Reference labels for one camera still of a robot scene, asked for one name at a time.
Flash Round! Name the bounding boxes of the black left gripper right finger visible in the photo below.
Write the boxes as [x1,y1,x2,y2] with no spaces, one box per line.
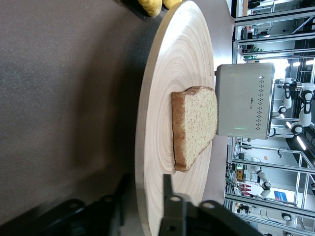
[158,173,198,236]

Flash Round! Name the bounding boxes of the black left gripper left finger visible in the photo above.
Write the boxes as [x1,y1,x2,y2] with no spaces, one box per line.
[81,173,132,236]

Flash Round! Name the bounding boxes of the brown toast slice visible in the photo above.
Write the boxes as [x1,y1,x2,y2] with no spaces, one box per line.
[171,86,219,173]

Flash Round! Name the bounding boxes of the round wooden plate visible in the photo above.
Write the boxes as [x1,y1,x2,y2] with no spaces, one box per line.
[134,0,216,236]

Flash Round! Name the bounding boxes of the blue sign board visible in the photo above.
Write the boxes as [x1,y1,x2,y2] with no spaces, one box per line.
[274,190,288,202]

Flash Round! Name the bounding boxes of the cream and chrome toaster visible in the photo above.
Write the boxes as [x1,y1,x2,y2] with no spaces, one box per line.
[214,62,276,141]

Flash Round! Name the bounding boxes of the aluminium cell frame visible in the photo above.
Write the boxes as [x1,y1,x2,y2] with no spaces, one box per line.
[232,5,315,65]

